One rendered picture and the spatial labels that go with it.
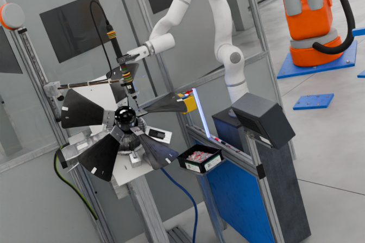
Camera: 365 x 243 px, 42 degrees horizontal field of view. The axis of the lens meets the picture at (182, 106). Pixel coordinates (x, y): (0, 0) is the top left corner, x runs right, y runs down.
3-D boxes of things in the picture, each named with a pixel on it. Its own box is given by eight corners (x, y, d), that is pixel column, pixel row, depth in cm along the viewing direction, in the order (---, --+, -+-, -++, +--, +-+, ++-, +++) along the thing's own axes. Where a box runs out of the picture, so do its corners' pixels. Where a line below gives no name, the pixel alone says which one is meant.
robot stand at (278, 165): (283, 217, 336) (251, 98, 306) (311, 235, 309) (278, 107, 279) (249, 237, 326) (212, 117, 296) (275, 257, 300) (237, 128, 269)
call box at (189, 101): (175, 111, 316) (170, 97, 313) (188, 105, 319) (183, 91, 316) (184, 116, 302) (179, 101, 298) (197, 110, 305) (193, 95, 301)
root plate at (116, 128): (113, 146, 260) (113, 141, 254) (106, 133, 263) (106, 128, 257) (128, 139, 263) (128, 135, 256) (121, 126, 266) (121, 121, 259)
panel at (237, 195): (219, 216, 339) (193, 135, 318) (220, 216, 339) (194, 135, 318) (287, 275, 265) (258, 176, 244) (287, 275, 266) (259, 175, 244)
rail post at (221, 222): (219, 228, 346) (188, 135, 321) (224, 225, 347) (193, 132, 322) (222, 231, 343) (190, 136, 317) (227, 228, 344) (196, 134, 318)
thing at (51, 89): (46, 98, 297) (41, 85, 295) (54, 93, 303) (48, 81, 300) (57, 96, 291) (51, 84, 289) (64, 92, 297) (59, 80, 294)
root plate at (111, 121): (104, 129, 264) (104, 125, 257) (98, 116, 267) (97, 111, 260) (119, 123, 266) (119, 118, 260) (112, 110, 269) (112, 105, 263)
